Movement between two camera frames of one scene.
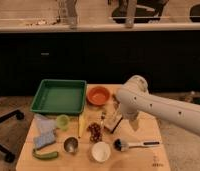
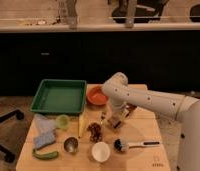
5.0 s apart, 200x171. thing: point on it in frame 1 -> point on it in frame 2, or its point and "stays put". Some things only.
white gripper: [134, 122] -> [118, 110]
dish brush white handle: [123, 146] stays put
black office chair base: [8, 155] stays put
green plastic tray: [60, 96] stays put
